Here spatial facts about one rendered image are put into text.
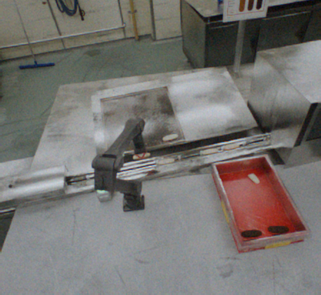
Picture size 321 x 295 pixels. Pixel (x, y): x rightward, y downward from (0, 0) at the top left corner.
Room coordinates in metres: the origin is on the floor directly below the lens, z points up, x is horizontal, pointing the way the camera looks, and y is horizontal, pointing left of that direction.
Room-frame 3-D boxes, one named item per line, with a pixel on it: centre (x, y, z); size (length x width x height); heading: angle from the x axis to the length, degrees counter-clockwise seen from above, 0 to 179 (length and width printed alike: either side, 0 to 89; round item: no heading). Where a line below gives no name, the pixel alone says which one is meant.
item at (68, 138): (1.48, -0.03, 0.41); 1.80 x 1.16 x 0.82; 90
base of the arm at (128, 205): (0.76, 0.19, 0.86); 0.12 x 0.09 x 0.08; 90
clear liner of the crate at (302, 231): (0.67, -0.43, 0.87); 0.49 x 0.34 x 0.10; 3
